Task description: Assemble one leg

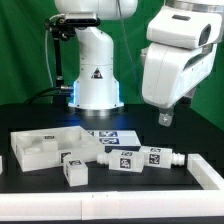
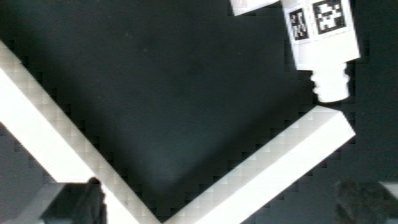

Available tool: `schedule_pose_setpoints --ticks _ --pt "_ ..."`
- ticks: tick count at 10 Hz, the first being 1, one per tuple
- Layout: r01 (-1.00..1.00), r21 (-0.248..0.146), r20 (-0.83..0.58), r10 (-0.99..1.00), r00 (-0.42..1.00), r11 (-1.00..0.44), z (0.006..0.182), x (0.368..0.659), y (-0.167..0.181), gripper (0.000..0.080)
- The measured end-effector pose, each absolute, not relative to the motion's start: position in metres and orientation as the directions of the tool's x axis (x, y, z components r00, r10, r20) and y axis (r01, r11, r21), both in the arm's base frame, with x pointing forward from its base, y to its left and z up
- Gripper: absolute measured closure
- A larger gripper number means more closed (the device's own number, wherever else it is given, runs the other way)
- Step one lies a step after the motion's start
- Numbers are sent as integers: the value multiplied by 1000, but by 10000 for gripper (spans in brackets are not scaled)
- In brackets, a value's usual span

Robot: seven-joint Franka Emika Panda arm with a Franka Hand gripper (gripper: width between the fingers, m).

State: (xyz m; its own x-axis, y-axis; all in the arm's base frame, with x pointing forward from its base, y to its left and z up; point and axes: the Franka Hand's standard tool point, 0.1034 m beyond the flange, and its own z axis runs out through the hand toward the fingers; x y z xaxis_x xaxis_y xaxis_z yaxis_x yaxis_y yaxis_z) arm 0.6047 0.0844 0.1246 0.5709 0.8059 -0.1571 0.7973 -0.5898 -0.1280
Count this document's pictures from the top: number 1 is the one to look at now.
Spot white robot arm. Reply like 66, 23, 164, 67
54, 0, 224, 126

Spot white square tabletop tray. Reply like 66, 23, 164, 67
11, 126, 105, 172

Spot black cables at base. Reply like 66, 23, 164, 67
23, 84, 75, 105

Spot white fence block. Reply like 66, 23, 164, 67
0, 156, 3, 175
187, 154, 224, 190

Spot black camera on stand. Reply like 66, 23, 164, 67
45, 12, 100, 41

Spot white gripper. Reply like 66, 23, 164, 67
142, 5, 223, 127

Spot white front fence rail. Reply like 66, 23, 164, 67
0, 190, 224, 221

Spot black camera stand pole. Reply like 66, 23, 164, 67
53, 36, 65, 106

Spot white marker sheet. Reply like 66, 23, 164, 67
88, 130, 141, 146

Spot white right fence block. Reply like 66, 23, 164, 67
187, 154, 224, 190

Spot white left fence block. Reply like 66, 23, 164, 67
0, 156, 3, 175

